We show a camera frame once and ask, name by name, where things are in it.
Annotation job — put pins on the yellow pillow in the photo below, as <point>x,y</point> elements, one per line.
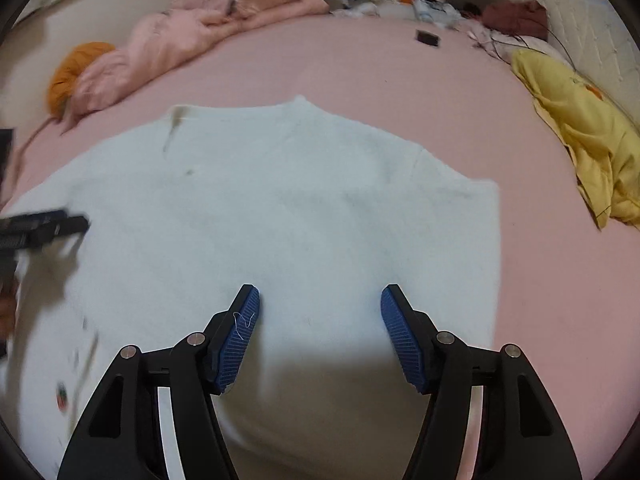
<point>585,125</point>

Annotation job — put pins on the pink quilt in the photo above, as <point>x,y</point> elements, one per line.
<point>150,45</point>

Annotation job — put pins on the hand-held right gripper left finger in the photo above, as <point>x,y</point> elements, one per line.
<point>240,340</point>

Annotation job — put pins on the small black box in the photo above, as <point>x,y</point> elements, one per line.
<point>428,38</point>

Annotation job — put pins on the maroon bag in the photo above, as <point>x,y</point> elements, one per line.
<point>515,15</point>

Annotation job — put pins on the white cloth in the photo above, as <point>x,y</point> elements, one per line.
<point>360,9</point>

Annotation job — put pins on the white sweater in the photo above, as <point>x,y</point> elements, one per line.
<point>300,200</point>

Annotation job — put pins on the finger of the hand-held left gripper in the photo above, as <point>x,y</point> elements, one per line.
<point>35,219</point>
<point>55,232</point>

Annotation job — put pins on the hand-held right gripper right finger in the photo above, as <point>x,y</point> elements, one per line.
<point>402,340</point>

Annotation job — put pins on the orange cushion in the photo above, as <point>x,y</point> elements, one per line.
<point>70,72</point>

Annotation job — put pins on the cream padded headboard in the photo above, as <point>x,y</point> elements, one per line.
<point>600,25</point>

